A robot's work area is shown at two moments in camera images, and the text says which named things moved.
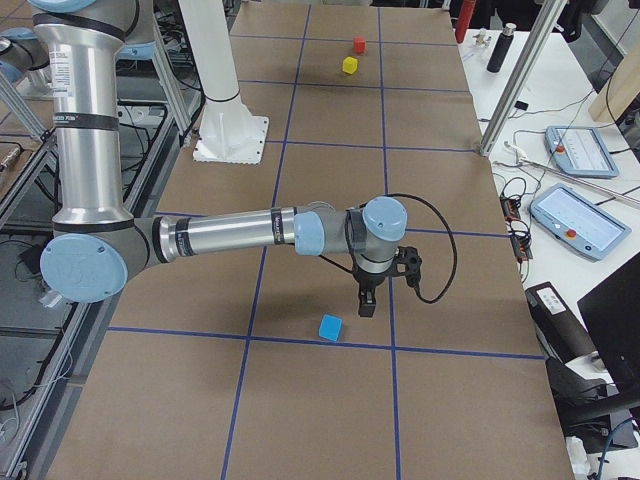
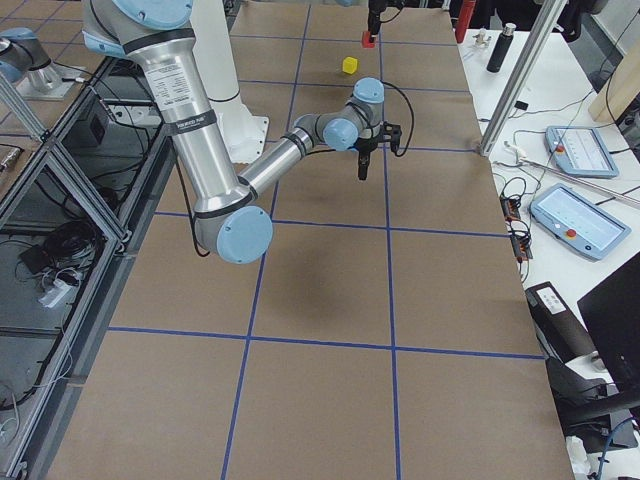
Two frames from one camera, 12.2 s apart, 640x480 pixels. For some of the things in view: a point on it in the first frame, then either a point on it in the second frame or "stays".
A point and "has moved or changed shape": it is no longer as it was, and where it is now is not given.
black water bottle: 501,48 stays
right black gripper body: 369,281 to 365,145
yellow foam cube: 350,65 stays
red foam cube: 359,45 has moved or changed shape
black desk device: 562,336 stays
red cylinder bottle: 463,18 stays
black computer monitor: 611,316 stays
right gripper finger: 363,302 to 362,168
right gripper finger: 371,302 to 365,164
